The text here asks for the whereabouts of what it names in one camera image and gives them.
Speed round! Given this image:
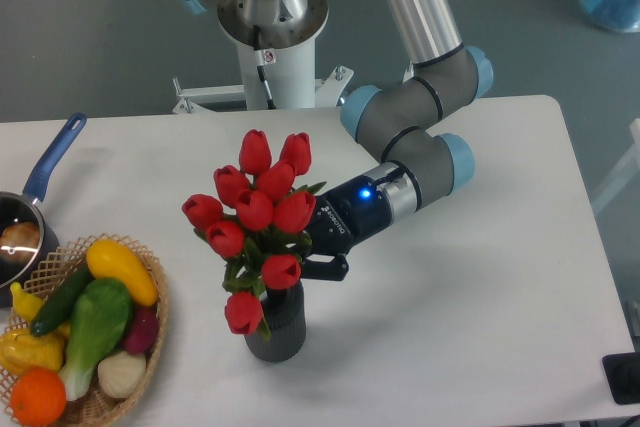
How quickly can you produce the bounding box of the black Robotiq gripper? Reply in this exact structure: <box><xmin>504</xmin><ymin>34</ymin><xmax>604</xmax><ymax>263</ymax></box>
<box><xmin>301</xmin><ymin>174</ymin><xmax>393</xmax><ymax>281</ymax></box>

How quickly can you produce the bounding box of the red tulip bouquet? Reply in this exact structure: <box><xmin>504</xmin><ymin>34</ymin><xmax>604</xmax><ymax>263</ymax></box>
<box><xmin>181</xmin><ymin>130</ymin><xmax>321</xmax><ymax>339</ymax></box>

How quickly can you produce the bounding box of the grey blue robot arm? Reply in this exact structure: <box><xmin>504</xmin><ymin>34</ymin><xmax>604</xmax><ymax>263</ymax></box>
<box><xmin>177</xmin><ymin>0</ymin><xmax>493</xmax><ymax>281</ymax></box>

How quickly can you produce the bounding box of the dark grey ribbed vase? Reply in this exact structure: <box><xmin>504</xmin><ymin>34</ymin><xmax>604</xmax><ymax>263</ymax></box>
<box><xmin>245</xmin><ymin>281</ymin><xmax>306</xmax><ymax>363</ymax></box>

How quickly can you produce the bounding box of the purple red onion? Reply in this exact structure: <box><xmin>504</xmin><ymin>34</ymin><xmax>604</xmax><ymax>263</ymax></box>
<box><xmin>122</xmin><ymin>307</ymin><xmax>159</xmax><ymax>354</ymax></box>

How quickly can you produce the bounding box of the yellow squash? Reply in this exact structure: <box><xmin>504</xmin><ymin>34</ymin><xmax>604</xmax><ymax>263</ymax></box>
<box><xmin>86</xmin><ymin>239</ymin><xmax>159</xmax><ymax>307</ymax></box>

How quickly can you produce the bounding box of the green bok choy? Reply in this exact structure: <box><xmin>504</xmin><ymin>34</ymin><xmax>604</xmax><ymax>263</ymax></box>
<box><xmin>59</xmin><ymin>278</ymin><xmax>133</xmax><ymax>402</ymax></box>

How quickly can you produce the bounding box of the white garlic bulb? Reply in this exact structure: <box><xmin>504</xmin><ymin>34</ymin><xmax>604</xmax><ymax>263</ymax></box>
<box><xmin>98</xmin><ymin>351</ymin><xmax>146</xmax><ymax>399</ymax></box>

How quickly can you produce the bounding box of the woven wicker basket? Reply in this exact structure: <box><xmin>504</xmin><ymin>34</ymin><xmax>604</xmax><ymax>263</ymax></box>
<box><xmin>22</xmin><ymin>234</ymin><xmax>169</xmax><ymax>426</ymax></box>

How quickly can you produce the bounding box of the green cucumber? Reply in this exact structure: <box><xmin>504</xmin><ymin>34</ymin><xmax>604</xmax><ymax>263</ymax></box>
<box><xmin>30</xmin><ymin>263</ymin><xmax>94</xmax><ymax>337</ymax></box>

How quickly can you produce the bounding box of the black device at edge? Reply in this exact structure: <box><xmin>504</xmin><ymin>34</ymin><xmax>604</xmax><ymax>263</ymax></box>
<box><xmin>602</xmin><ymin>352</ymin><xmax>640</xmax><ymax>405</ymax></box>

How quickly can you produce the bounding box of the yellow banana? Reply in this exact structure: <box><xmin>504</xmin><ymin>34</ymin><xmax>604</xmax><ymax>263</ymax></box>
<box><xmin>10</xmin><ymin>282</ymin><xmax>71</xmax><ymax>340</ymax></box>

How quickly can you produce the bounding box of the brown bread in pan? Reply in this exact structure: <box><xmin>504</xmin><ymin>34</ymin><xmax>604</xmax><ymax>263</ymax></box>
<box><xmin>1</xmin><ymin>222</ymin><xmax>40</xmax><ymax>266</ymax></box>

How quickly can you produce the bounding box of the orange fruit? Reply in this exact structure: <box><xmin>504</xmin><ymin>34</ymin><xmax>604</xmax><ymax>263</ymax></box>
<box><xmin>9</xmin><ymin>368</ymin><xmax>67</xmax><ymax>426</ymax></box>

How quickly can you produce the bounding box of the yellow orange gourd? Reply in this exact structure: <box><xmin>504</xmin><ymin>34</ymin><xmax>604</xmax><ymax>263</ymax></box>
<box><xmin>1</xmin><ymin>328</ymin><xmax>65</xmax><ymax>377</ymax></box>

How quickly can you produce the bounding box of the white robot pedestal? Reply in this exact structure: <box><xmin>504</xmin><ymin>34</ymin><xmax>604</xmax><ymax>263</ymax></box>
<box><xmin>172</xmin><ymin>0</ymin><xmax>355</xmax><ymax>116</ymax></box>

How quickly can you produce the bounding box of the blue handled saucepan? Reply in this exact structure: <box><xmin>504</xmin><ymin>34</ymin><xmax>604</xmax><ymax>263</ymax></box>
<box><xmin>1</xmin><ymin>113</ymin><xmax>87</xmax><ymax>308</ymax></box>

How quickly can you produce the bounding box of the white frame at right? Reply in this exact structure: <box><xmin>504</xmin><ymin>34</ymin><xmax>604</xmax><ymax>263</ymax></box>
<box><xmin>591</xmin><ymin>118</ymin><xmax>639</xmax><ymax>217</ymax></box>

